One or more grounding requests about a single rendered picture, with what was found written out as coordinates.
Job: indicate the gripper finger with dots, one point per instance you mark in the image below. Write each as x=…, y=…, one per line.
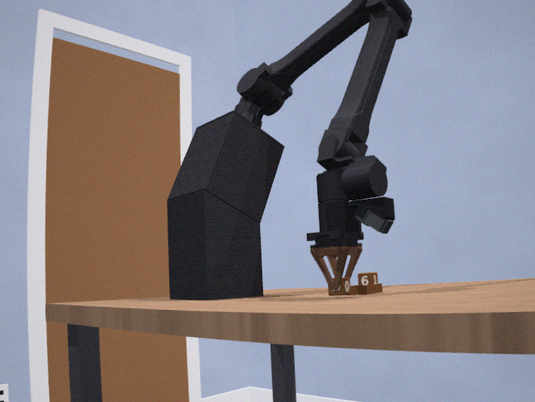
x=354, y=252
x=342, y=253

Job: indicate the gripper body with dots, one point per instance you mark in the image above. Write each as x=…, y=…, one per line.
x=347, y=238

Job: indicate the brown wooden number cube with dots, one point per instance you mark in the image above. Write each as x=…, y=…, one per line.
x=367, y=278
x=344, y=288

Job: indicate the brown wooden tray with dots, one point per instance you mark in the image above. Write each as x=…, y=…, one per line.
x=366, y=290

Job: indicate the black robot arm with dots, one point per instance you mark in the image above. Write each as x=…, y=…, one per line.
x=363, y=176

